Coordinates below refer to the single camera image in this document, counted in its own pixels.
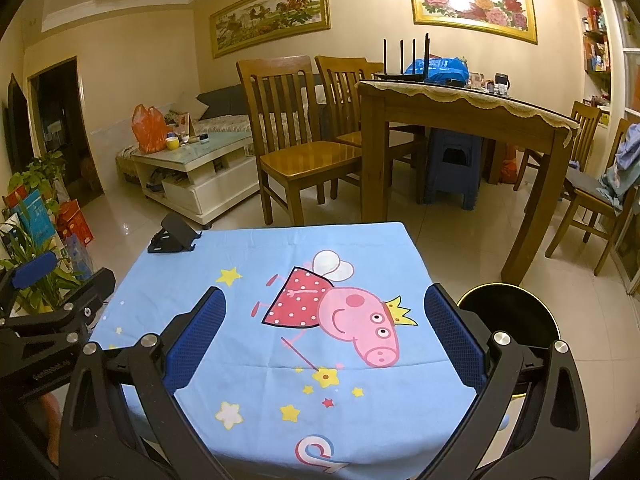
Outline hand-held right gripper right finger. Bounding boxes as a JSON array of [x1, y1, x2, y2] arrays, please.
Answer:
[[415, 283, 592, 480]]

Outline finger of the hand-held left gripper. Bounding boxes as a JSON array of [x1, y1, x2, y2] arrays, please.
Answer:
[[0, 252, 58, 313], [60, 267, 117, 333]]

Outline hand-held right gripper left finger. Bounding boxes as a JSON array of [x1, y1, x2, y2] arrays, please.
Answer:
[[59, 286, 227, 480]]

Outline black gold-rimmed trash bin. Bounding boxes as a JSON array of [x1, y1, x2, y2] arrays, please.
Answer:
[[456, 282, 557, 401]]

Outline person's left hand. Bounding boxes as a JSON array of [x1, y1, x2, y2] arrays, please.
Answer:
[[40, 392, 64, 461]]

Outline green potted plant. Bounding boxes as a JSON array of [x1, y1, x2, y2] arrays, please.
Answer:
[[0, 152, 96, 316]]

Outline blue gift box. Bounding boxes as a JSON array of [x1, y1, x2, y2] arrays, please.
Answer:
[[15, 190, 58, 241]]

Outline red gift box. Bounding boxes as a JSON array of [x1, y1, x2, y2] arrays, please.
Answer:
[[56, 199, 96, 246]]

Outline blue cartoon tablecloth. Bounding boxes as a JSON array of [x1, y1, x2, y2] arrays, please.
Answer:
[[90, 221, 506, 480]]

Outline black phone stand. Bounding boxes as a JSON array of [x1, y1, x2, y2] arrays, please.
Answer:
[[146, 211, 203, 256]]

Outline black television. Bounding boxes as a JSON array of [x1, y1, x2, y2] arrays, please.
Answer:
[[2, 74, 36, 173]]

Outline white glass coffee table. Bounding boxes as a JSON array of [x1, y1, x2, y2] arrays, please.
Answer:
[[131, 130, 261, 226]]

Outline blue plastic stool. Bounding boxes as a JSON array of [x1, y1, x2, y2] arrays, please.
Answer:
[[424, 127, 483, 211]]

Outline orange plastic bag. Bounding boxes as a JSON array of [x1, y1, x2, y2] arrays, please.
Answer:
[[131, 104, 168, 153]]

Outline wooden dining chair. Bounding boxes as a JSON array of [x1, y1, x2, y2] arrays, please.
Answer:
[[514, 101, 603, 191], [236, 55, 366, 226], [545, 119, 636, 276], [315, 55, 428, 166]]

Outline wooden dining table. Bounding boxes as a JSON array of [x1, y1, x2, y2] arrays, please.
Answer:
[[356, 79, 581, 286]]

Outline grey sofa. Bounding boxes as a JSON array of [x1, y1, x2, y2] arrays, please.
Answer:
[[116, 74, 331, 186]]

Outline pale blue clothes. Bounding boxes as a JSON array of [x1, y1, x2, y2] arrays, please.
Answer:
[[600, 122, 640, 211]]

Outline black router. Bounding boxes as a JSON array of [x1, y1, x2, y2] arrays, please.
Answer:
[[375, 33, 432, 82]]

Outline blue plastic bag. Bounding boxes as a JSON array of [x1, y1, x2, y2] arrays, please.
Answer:
[[404, 56, 471, 85]]

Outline framed horse painting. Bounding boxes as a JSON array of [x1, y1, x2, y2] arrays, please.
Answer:
[[208, 0, 332, 59]]

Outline framed flower painting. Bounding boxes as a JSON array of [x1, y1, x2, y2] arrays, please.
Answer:
[[406, 0, 539, 45]]

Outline wall shelf with items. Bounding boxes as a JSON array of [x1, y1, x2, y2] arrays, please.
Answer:
[[575, 0, 640, 111]]

